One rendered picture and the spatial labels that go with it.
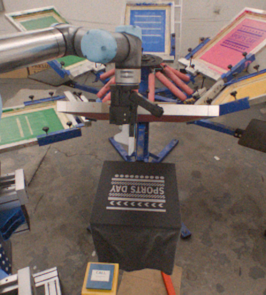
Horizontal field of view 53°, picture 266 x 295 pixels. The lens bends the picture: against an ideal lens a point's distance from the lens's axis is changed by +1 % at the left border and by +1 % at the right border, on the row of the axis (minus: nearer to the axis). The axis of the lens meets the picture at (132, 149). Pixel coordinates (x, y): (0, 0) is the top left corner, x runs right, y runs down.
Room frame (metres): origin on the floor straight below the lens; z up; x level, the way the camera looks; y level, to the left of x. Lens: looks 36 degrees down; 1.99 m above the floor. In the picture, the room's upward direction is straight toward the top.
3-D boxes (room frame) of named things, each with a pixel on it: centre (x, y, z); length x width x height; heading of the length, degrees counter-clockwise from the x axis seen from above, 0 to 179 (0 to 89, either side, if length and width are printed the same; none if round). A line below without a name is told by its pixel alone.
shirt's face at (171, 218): (1.04, -0.03, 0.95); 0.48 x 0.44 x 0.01; 176
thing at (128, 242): (0.81, -0.01, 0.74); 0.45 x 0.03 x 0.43; 86
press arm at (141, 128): (1.54, -0.06, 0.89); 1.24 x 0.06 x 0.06; 176
